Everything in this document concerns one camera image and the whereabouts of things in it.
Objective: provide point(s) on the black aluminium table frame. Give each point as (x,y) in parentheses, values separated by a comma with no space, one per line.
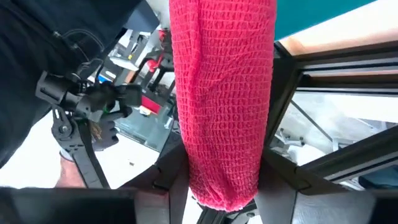
(342,60)

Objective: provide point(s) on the red box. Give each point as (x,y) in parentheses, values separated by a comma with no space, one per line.
(151,104)

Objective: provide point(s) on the person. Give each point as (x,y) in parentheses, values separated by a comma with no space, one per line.
(25,46)

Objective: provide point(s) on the person's forearm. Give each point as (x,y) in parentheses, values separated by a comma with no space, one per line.
(70,175)

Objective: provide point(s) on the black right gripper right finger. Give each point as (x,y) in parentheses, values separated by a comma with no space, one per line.
(276,186)

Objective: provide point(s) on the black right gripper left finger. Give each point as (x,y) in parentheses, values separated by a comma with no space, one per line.
(164,193)

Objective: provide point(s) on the red bandage roll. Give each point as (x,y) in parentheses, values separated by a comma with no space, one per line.
(224,93)

